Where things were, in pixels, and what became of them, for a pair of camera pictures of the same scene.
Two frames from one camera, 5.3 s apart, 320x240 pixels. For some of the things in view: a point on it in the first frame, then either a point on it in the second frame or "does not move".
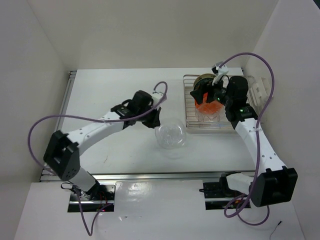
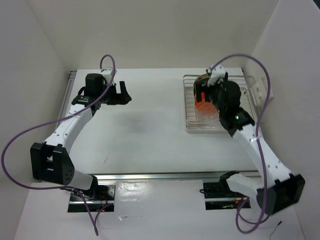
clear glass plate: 171,134 → 214,121
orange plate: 209,107 does not move
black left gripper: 155,121 → 122,98
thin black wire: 278,224 does not move
